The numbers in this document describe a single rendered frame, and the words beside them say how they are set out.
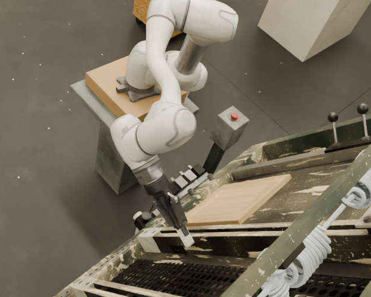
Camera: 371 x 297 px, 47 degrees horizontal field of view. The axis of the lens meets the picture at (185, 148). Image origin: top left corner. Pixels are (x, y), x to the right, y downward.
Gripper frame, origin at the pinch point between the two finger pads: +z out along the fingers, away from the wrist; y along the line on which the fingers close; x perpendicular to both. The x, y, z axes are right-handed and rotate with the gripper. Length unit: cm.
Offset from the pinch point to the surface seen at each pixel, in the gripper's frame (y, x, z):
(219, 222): -7.5, 18.5, 6.9
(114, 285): -9.6, -23.9, 1.5
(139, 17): -198, 172, -111
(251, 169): -24, 57, 5
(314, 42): -127, 282, -19
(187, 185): -60, 47, 2
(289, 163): -3, 57, 5
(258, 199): 1.5, 31.8, 6.4
